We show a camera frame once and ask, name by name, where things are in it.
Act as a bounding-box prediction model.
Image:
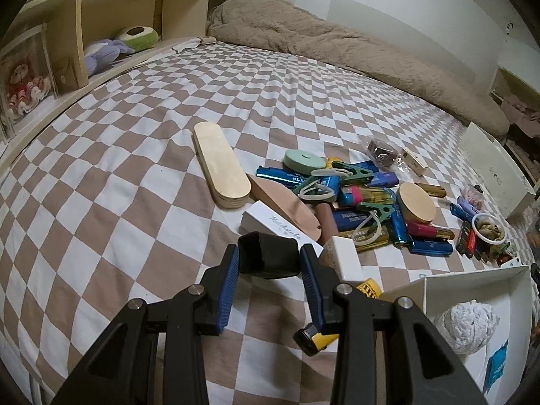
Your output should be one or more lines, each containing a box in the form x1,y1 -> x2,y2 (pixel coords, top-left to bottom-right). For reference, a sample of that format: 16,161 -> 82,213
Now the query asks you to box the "white shallow cardboard box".
382,264 -> 534,405

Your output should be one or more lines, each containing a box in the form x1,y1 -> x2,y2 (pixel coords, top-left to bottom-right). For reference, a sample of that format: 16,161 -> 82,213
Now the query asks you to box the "closet shelf niche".
489,65 -> 540,161

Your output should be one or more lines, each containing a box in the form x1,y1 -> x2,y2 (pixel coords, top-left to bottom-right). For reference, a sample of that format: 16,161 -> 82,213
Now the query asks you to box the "white fluffy scrunchie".
434,299 -> 499,356

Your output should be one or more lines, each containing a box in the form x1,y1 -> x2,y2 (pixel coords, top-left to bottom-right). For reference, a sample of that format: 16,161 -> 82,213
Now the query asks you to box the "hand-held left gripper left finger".
51,244 -> 240,405

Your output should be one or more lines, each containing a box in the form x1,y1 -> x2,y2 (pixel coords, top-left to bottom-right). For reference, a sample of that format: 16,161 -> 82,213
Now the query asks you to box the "pile of assorted lighters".
256,158 -> 456,258

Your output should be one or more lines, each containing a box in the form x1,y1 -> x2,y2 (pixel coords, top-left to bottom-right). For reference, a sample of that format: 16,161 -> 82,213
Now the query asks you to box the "black rectangular case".
237,232 -> 301,280

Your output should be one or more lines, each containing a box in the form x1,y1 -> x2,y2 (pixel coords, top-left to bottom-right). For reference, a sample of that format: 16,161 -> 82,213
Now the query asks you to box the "small brown paper bag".
54,57 -> 79,93

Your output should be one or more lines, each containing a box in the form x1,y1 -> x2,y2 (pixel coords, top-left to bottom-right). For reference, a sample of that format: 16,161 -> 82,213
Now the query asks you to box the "blue foil packet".
482,340 -> 509,393

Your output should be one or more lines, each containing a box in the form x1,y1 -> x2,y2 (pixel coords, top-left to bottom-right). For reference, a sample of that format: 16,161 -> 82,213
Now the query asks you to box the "pink leather pouch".
247,174 -> 325,241

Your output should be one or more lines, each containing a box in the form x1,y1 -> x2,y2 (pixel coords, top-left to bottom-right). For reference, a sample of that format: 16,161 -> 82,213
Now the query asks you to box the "white deep storage box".
459,121 -> 537,219

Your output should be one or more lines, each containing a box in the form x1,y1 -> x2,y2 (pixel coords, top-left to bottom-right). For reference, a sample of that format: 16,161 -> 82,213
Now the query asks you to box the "white plastic ring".
470,213 -> 505,244

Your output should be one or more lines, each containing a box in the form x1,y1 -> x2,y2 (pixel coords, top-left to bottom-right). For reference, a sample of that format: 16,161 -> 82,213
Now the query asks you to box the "wooden oval board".
193,121 -> 252,210

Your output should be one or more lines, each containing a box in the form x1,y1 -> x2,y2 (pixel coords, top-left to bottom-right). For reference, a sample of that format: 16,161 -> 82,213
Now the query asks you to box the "pink beads bag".
458,183 -> 486,209

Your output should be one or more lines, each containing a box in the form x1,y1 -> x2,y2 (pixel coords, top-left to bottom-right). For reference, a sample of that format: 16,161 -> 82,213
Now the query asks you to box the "pile of clothes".
500,93 -> 540,136

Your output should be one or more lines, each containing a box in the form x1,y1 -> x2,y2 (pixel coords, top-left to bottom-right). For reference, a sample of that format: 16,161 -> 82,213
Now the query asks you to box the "checkered bed sheet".
0,38 -> 540,405

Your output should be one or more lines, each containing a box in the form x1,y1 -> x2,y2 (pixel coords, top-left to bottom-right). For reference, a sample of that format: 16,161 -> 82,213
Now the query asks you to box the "mint green round case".
283,150 -> 327,173

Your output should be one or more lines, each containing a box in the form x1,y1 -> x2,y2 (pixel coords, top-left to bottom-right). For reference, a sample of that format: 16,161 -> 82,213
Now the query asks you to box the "small white cube box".
318,235 -> 364,283

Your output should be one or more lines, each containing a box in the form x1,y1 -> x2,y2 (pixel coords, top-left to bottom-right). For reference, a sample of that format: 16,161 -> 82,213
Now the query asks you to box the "wooden headboard shelf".
0,0 -> 231,165

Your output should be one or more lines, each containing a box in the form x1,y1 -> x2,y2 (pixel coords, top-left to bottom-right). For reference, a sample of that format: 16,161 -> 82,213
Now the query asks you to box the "purple plush toy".
83,39 -> 131,77

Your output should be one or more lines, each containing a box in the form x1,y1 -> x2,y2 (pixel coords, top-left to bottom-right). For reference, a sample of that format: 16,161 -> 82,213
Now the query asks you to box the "avocado plush toy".
115,25 -> 160,53

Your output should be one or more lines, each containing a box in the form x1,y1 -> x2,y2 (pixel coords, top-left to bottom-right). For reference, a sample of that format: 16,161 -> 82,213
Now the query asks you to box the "yellow lighter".
294,277 -> 383,357

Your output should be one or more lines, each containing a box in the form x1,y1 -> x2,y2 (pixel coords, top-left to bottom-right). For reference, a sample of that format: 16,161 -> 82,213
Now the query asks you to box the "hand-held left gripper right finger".
299,244 -> 486,405

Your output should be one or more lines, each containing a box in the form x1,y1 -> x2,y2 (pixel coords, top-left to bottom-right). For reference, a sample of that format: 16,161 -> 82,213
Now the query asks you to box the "brown tape roll in bag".
367,137 -> 408,173

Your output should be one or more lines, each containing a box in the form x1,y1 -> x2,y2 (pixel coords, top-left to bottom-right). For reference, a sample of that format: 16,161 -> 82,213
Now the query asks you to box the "beige fluffy duvet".
207,0 -> 511,136

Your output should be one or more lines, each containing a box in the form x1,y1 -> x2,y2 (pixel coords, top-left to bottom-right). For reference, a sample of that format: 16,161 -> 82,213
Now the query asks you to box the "purple clip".
449,200 -> 479,224

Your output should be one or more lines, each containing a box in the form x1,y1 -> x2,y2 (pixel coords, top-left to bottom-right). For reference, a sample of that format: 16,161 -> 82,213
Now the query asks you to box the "round wooden disc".
398,182 -> 436,224

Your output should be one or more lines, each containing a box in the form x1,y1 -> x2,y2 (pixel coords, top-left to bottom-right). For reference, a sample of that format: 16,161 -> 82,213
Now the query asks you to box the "small beige box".
401,147 -> 428,176

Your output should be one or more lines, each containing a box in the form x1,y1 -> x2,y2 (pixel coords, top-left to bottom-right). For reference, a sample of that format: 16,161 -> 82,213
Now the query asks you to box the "red doll display case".
0,25 -> 57,131

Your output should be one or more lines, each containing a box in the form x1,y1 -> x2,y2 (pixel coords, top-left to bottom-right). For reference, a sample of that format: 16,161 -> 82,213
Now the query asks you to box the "brown rope bundle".
477,216 -> 508,246

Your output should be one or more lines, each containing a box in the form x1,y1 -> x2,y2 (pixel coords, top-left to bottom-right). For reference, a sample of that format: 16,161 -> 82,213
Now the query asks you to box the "long white box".
240,200 -> 323,258

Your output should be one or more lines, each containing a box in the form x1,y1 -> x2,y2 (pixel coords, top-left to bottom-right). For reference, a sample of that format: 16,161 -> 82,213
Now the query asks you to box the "gold metallic tube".
415,182 -> 447,197

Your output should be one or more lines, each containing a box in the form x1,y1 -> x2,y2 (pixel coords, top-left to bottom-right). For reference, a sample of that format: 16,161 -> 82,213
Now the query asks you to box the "green clothespin with white cord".
350,202 -> 395,247
297,166 -> 375,203

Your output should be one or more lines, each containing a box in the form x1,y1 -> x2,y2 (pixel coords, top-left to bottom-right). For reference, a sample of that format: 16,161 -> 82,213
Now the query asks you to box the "white cloth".
169,37 -> 217,55

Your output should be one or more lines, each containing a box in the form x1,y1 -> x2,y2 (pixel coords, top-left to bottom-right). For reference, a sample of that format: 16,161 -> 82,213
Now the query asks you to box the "brown cylinder tube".
316,205 -> 336,245

